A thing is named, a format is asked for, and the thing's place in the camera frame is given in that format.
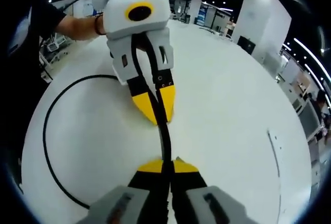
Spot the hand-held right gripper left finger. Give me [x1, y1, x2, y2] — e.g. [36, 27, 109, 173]
[77, 158, 166, 224]

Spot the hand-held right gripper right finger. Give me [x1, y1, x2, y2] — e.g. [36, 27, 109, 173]
[169, 156, 255, 224]

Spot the black charging cable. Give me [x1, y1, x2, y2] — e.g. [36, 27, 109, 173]
[42, 32, 173, 224]

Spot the dark wrist band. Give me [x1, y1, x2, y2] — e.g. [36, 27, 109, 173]
[94, 14, 107, 36]

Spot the long flat white strip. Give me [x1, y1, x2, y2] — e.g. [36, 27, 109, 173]
[266, 128, 283, 204]

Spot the black box on pillar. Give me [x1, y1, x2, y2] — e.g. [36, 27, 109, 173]
[237, 35, 257, 55]

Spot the operator in black shirt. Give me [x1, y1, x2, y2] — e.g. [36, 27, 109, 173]
[0, 0, 68, 191]

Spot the white square pillar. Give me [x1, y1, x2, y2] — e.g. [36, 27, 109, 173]
[231, 0, 292, 65]

